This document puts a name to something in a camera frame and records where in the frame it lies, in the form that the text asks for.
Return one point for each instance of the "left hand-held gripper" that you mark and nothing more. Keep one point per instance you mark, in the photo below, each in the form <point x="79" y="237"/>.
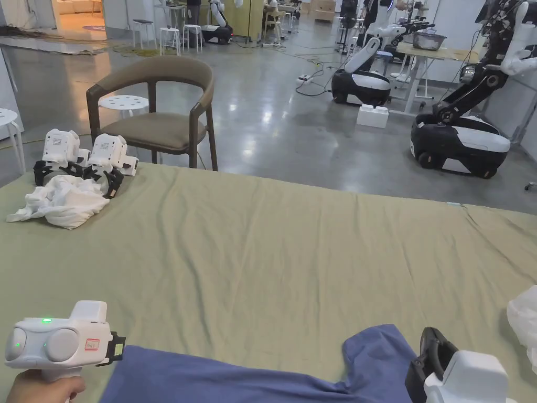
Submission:
<point x="63" y="344"/>

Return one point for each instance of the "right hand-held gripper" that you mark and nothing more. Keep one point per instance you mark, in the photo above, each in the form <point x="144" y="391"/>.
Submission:
<point x="470" y="382"/>

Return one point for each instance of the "person's left hand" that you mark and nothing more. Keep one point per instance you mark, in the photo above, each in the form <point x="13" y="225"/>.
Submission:
<point x="37" y="390"/>

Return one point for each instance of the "white plastic bag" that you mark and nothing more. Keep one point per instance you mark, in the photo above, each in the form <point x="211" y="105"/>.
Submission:
<point x="524" y="323"/>

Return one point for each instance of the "crumpled white cloth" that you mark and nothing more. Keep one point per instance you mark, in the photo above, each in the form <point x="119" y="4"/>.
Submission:
<point x="67" y="203"/>

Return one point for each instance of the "dark blue shirt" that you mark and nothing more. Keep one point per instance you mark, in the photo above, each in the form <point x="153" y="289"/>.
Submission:
<point x="235" y="378"/>

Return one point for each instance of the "bed with pale green sheet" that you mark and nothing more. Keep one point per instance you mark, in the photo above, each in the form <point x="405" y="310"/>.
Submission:
<point x="268" y="252"/>

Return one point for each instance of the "spare hand-held gripper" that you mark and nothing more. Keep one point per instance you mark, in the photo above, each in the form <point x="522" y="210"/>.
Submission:
<point x="58" y="147"/>
<point x="109" y="153"/>

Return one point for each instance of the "black-armed wheeled robot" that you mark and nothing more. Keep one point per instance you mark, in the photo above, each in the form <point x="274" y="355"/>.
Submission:
<point x="457" y="140"/>

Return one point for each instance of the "brown wooden armchair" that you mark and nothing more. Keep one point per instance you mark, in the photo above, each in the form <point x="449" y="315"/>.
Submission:
<point x="163" y="132"/>

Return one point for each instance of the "white foam block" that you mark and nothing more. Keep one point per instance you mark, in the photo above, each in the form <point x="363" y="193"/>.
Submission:
<point x="372" y="116"/>

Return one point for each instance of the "white and black wheeled robot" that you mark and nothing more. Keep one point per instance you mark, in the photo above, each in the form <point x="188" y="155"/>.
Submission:
<point x="363" y="84"/>

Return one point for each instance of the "white power strip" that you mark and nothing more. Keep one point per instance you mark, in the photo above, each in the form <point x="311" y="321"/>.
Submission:
<point x="305" y="78"/>

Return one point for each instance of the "white robot on black base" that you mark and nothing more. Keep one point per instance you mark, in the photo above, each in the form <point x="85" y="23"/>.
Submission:
<point x="218" y="29"/>

